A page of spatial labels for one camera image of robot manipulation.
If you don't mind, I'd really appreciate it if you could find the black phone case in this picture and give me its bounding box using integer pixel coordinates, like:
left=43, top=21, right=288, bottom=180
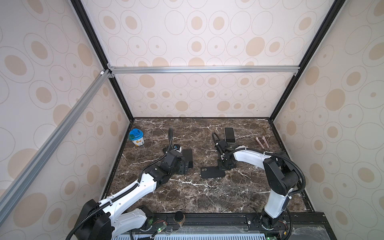
left=201, top=166, right=226, bottom=179

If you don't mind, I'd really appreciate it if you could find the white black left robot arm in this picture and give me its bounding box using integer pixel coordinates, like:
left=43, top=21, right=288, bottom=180
left=66, top=148, right=193, bottom=240

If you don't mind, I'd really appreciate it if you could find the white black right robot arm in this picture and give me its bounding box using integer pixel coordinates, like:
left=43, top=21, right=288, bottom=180
left=214, top=140, right=306, bottom=220

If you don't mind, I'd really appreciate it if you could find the magenta-edged smartphone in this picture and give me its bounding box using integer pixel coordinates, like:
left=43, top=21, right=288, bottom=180
left=182, top=149, right=194, bottom=169

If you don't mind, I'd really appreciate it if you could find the blue white yogurt cup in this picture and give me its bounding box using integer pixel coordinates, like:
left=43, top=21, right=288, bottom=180
left=129, top=129, right=145, bottom=147

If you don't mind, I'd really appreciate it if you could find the black cylinder on base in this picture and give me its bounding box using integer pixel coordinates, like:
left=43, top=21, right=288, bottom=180
left=174, top=211, right=186, bottom=227

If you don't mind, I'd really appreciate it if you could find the silver aluminium crossbar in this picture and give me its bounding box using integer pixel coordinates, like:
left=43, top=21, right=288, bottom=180
left=111, top=65, right=300, bottom=75

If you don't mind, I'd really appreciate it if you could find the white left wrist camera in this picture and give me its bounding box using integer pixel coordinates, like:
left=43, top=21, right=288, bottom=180
left=173, top=144, right=182, bottom=153

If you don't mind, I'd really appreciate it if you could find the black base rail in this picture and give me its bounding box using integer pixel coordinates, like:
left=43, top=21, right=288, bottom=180
left=112, top=212, right=336, bottom=240

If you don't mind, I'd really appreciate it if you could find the silver aluminium side rail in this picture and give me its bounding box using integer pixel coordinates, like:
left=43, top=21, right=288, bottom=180
left=1, top=69, right=111, bottom=225

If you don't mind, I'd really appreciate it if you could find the black frame post right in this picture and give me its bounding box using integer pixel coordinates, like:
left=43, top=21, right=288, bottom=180
left=269, top=0, right=347, bottom=123

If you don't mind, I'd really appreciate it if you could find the black frame post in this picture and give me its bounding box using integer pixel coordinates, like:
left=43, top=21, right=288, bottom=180
left=269, top=0, right=347, bottom=123
left=70, top=0, right=135, bottom=122

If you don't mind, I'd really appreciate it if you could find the black frame post left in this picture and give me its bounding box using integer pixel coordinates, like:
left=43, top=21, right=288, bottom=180
left=70, top=0, right=135, bottom=122

